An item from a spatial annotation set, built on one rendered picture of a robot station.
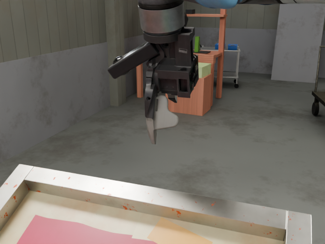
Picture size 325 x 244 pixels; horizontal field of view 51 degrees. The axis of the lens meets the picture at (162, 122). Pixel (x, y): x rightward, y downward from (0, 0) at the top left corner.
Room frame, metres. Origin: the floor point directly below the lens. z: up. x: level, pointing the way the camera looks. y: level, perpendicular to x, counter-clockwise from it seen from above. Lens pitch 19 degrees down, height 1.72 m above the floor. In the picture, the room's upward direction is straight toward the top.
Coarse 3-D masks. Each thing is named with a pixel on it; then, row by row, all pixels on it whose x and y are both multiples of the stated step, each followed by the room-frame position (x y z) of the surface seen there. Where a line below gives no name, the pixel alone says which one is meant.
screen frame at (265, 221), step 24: (24, 168) 0.65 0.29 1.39; (0, 192) 0.60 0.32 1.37; (24, 192) 0.62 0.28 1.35; (48, 192) 0.62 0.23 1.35; (72, 192) 0.59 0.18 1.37; (96, 192) 0.57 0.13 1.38; (120, 192) 0.57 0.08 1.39; (144, 192) 0.56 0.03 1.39; (168, 192) 0.55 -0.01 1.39; (0, 216) 0.56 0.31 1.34; (168, 216) 0.54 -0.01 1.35; (192, 216) 0.52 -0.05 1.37; (216, 216) 0.50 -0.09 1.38; (240, 216) 0.49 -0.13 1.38; (264, 216) 0.49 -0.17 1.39; (288, 216) 0.48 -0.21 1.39; (288, 240) 0.44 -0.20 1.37
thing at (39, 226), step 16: (32, 224) 0.56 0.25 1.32; (48, 224) 0.55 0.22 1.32; (64, 224) 0.55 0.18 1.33; (80, 224) 0.55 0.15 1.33; (32, 240) 0.52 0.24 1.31; (48, 240) 0.52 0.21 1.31; (64, 240) 0.52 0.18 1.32; (80, 240) 0.51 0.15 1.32; (96, 240) 0.51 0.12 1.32; (112, 240) 0.51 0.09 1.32; (128, 240) 0.50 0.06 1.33
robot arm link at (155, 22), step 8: (168, 8) 0.63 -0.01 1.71; (176, 8) 0.57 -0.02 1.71; (144, 16) 0.58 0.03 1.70; (152, 16) 0.57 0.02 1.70; (160, 16) 0.56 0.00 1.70; (168, 16) 0.56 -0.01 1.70; (176, 16) 0.57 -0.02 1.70; (144, 24) 0.58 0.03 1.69; (152, 24) 0.57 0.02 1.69; (160, 24) 0.57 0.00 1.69; (168, 24) 0.57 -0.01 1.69; (176, 24) 0.57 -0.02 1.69; (184, 24) 0.60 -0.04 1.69; (152, 32) 0.57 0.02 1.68; (160, 32) 0.57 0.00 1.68; (168, 32) 0.57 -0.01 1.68
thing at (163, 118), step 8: (160, 96) 0.61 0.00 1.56; (160, 104) 0.60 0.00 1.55; (160, 112) 0.60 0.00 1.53; (168, 112) 0.59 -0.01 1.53; (152, 120) 0.59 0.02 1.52; (160, 120) 0.59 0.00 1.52; (168, 120) 0.59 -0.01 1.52; (176, 120) 0.58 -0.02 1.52; (152, 128) 0.59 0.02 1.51; (160, 128) 0.59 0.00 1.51; (152, 136) 0.59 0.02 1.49
